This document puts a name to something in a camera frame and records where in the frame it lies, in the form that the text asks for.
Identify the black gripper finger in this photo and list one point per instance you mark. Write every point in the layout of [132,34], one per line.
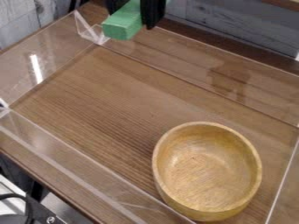
[114,5]
[152,12]

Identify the green rectangular block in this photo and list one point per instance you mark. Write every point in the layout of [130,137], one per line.
[123,23]

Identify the brown wooden bowl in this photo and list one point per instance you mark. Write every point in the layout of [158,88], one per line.
[207,170]

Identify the clear acrylic corner bracket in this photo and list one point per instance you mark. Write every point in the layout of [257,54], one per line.
[90,32]

